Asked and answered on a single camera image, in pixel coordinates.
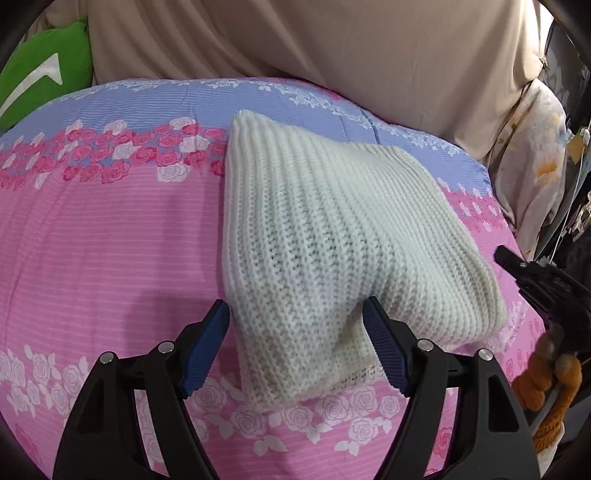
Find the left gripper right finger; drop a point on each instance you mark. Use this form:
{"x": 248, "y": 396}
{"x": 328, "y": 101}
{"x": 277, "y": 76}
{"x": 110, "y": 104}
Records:
{"x": 490, "y": 437}

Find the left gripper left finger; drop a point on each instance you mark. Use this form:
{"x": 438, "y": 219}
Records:
{"x": 102, "y": 437}

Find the white red black knit sweater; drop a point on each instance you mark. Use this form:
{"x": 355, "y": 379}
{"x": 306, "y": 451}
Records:
{"x": 312, "y": 228}

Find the floral cream hanging cloth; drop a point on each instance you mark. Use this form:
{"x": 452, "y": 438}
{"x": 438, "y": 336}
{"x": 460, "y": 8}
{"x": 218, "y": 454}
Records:
{"x": 527, "y": 165}

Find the pink floral bed quilt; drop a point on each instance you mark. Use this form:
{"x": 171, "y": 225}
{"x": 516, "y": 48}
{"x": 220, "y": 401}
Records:
{"x": 109, "y": 235}

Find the beige draped curtain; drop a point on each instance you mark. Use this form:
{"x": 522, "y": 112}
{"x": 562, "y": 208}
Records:
{"x": 452, "y": 68}

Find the green round plush pillow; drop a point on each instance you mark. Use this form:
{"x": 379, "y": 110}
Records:
{"x": 50, "y": 64}

